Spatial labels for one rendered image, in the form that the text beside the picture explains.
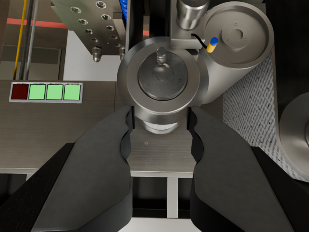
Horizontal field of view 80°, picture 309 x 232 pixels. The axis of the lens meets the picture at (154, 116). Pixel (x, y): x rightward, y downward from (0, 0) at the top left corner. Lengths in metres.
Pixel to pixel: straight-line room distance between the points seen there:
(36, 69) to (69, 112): 2.52
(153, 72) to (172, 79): 0.03
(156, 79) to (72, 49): 2.13
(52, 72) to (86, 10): 2.56
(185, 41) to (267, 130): 0.20
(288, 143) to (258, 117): 0.07
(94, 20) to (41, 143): 0.42
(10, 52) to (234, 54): 3.26
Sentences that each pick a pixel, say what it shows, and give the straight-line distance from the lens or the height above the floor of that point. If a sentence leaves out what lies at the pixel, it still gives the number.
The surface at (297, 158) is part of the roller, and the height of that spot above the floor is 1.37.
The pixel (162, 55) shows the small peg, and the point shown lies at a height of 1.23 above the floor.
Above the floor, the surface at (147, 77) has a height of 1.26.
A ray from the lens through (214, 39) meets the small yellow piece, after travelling 0.25.
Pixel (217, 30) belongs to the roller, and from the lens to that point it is 0.36.
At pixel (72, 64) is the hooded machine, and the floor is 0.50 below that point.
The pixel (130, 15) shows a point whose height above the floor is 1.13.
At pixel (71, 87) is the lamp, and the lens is 0.70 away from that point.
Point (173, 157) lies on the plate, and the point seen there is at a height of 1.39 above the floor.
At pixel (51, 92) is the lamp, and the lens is 0.72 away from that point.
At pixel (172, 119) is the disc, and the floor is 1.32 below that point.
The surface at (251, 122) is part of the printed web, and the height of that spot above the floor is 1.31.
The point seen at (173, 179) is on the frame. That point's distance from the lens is 0.63.
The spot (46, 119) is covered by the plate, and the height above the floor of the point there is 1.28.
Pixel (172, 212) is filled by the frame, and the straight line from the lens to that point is 0.65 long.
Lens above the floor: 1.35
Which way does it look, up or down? 9 degrees down
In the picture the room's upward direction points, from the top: 179 degrees counter-clockwise
